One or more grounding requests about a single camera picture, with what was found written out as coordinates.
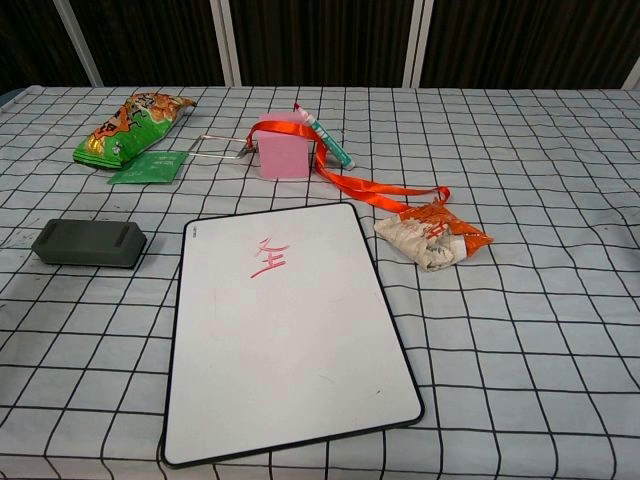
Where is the dark grey board eraser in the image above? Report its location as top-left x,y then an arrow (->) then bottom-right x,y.
30,217 -> 148,269

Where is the red orange ribbon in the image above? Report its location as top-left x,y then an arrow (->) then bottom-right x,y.
248,115 -> 451,212

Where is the pink sticky note block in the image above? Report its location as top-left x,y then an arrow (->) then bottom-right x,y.
257,112 -> 315,180

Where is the white green marker pen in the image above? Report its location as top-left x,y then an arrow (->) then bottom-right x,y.
293,102 -> 355,170

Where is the crumpled orange white snack bag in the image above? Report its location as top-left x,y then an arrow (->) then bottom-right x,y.
373,201 -> 495,273

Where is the clear metal clip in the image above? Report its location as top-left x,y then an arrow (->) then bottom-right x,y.
187,133 -> 259,161

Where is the white dry-erase board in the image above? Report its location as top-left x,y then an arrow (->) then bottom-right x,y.
160,201 -> 426,469

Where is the small green sachet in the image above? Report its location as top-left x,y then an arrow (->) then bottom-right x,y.
107,149 -> 190,186

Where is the checkered white tablecloth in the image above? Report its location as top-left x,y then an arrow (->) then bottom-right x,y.
0,85 -> 640,480

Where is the dark folding screen panel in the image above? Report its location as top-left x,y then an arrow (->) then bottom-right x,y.
67,0 -> 227,88
225,0 -> 419,88
0,0 -> 104,95
417,0 -> 640,91

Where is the green orange snack bag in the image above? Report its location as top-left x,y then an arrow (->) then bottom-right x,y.
72,92 -> 197,170

